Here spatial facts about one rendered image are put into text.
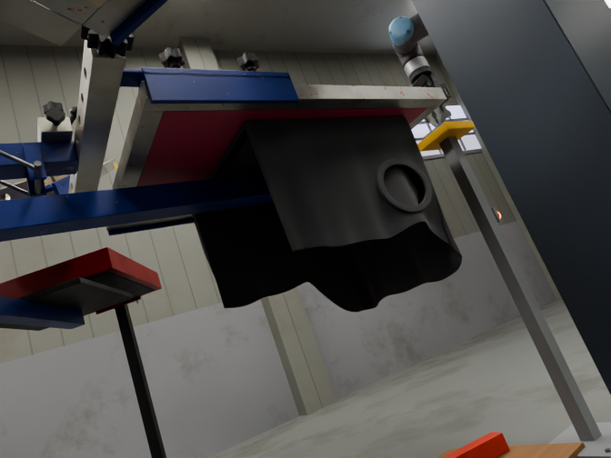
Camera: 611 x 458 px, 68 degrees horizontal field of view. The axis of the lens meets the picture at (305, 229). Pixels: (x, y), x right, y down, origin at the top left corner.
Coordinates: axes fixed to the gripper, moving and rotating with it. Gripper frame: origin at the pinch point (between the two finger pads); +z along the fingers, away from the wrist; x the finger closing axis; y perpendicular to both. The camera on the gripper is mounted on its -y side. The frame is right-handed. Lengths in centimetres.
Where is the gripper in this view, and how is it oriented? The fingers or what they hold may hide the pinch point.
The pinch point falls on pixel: (440, 126)
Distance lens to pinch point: 154.2
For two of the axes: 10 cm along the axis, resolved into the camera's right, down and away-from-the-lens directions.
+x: -4.6, 3.9, 8.0
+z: 3.4, 9.1, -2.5
